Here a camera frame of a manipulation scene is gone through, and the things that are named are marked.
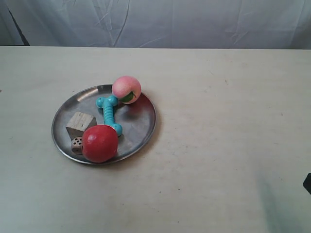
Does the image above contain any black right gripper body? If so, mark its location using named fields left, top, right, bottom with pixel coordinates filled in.
left=303, top=173, right=311, bottom=194

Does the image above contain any round steel plate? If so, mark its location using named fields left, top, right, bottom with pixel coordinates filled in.
left=52, top=84, right=157, bottom=165

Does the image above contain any white backdrop curtain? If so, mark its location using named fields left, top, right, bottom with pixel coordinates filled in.
left=0, top=0, right=311, bottom=49

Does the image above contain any pink peach toy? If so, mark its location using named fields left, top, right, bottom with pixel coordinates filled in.
left=112, top=76, right=141, bottom=104

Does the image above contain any red apple toy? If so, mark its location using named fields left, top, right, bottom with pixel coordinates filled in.
left=82, top=125, right=118, bottom=163

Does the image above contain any teal bone toy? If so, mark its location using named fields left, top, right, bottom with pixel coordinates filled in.
left=96, top=95, right=123, bottom=136

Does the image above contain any small wooden die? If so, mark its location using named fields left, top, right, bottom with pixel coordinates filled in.
left=71, top=137, right=82, bottom=154

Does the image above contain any wooden cube block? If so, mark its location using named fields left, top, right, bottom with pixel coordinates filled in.
left=66, top=112, right=97, bottom=140

